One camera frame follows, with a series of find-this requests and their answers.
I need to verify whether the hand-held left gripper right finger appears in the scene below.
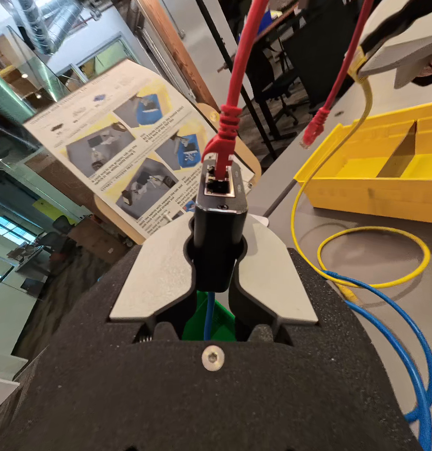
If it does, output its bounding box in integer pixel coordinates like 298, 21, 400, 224
229, 214, 319, 325

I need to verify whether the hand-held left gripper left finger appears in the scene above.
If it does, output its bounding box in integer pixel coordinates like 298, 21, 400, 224
109, 216, 198, 323

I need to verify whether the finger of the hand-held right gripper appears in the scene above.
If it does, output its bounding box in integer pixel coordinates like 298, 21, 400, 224
359, 0, 432, 54
358, 33, 432, 89

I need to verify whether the yellow ethernet cable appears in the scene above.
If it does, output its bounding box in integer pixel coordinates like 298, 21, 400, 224
291, 46, 431, 302

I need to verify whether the blue ethernet cable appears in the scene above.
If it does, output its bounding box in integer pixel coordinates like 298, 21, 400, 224
203, 271, 432, 451

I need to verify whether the black ethernet switch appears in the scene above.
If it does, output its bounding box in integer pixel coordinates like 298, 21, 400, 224
193, 162, 249, 293

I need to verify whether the green plastic bin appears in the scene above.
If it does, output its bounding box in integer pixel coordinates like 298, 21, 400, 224
182, 291, 236, 342

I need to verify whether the yellow plastic bin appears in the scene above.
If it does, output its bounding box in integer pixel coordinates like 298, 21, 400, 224
294, 100, 432, 224

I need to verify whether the red ethernet cable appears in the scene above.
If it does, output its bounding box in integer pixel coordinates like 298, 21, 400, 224
201, 0, 375, 181

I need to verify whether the cardboard box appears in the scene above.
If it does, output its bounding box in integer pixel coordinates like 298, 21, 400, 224
66, 218, 129, 265

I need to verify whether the black office chair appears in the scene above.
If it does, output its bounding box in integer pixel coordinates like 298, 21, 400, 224
253, 42, 310, 140

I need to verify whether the printed instruction sheet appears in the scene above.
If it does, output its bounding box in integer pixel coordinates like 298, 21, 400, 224
23, 59, 255, 247

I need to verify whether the black floor stand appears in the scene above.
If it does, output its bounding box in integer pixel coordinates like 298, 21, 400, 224
196, 0, 278, 161

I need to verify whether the wooden support column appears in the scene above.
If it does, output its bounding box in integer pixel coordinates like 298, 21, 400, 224
135, 0, 220, 111

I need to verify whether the silver air duct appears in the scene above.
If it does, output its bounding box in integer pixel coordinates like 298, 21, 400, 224
17, 0, 93, 55

